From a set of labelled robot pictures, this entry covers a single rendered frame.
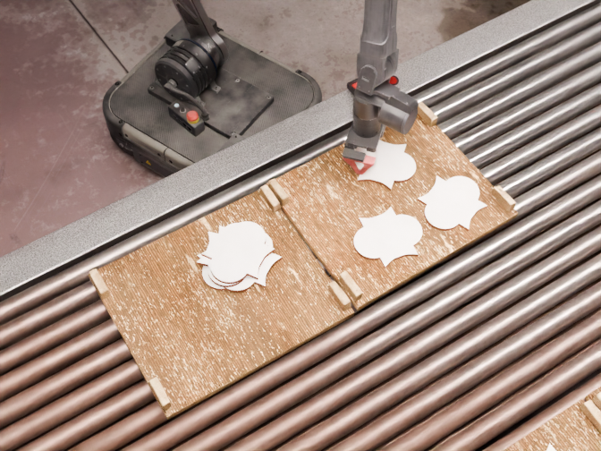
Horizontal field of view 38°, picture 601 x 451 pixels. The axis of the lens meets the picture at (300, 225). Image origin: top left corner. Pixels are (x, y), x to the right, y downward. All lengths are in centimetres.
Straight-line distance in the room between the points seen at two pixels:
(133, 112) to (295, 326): 141
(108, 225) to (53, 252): 13
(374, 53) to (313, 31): 179
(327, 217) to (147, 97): 128
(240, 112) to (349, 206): 110
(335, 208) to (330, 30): 172
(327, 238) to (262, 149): 28
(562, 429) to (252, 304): 62
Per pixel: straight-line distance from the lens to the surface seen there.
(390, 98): 174
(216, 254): 176
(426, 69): 214
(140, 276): 180
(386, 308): 176
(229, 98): 293
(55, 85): 342
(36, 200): 312
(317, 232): 182
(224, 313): 174
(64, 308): 182
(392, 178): 190
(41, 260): 188
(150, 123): 292
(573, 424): 172
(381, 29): 170
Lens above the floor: 248
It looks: 58 degrees down
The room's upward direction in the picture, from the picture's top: straight up
